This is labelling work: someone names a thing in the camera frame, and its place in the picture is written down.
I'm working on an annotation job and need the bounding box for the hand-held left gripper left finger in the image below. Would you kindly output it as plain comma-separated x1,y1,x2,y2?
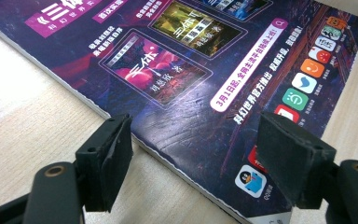
75,113,134,214

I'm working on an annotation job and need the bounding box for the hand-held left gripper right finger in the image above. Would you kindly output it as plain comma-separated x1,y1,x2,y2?
255,111,337,210

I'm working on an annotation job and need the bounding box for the illustrated magazine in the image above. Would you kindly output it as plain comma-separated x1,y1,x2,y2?
0,0,358,224

